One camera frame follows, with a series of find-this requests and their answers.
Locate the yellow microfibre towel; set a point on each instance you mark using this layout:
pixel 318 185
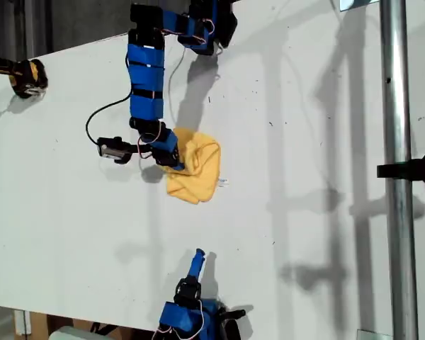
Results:
pixel 205 166

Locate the white plastic container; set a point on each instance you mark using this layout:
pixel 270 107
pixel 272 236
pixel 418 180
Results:
pixel 74 333

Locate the brown cardboard box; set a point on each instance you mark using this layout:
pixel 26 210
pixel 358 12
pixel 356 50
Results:
pixel 39 326

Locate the white table leg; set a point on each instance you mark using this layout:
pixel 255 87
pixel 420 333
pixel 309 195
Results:
pixel 22 322

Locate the black clamp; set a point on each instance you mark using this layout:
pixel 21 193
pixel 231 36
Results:
pixel 411 170

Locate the short black camera stalk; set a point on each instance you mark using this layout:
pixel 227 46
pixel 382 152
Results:
pixel 132 148

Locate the black silver camera box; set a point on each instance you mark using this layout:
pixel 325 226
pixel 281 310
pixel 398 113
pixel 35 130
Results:
pixel 110 150

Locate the steel post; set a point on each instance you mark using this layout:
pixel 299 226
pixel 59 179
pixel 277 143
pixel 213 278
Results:
pixel 398 248

